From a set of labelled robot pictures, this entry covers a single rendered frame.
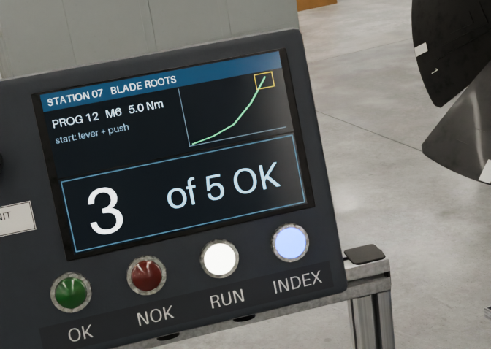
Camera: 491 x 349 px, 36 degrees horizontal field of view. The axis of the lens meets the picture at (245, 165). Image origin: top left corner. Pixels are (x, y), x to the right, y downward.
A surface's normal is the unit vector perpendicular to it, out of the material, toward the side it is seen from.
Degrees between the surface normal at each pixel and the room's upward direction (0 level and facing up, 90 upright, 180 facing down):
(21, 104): 75
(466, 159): 51
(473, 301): 0
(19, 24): 90
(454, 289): 0
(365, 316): 90
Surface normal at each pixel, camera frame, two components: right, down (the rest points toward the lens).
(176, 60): 0.18, 0.05
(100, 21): 0.41, 0.25
